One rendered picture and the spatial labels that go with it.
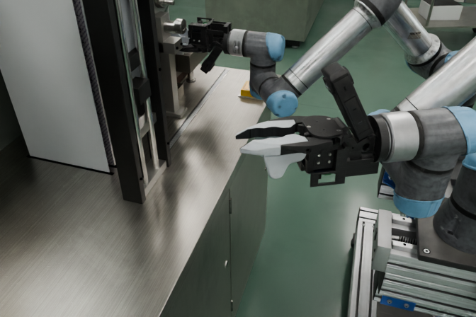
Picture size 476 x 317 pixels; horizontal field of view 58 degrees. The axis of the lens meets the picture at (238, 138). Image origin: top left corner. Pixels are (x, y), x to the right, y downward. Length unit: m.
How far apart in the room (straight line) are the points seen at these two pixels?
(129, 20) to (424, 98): 0.58
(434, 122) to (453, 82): 0.16
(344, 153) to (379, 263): 0.59
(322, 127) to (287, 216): 1.65
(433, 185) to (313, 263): 1.38
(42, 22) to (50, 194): 0.39
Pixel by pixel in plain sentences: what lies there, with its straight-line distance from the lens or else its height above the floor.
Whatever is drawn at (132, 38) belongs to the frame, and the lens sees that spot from 0.93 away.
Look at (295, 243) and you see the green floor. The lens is 2.13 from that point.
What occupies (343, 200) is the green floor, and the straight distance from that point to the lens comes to 2.39.
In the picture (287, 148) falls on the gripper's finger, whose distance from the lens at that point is 0.57.
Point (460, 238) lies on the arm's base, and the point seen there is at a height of 0.85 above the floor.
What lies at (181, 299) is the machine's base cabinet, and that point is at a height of 0.75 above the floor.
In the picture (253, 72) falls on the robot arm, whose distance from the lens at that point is 1.24.
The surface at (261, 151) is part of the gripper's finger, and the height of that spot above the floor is 1.24.
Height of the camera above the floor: 1.58
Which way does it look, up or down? 35 degrees down
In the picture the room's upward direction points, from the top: straight up
